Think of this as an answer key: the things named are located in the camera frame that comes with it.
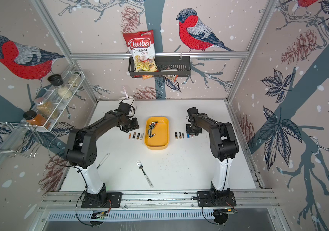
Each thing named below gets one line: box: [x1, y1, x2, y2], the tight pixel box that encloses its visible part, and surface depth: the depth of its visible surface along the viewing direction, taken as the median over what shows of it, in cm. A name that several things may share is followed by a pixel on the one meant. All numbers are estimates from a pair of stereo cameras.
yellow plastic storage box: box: [144, 116, 170, 151], surface depth 103 cm
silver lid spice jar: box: [34, 96, 59, 120], surface depth 66 cm
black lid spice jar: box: [47, 74, 73, 100], surface depth 76 cm
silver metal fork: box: [136, 160, 154, 189], surface depth 83 cm
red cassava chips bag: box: [122, 29, 159, 80], surface depth 85 cm
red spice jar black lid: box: [22, 110, 51, 129], surface depth 62 cm
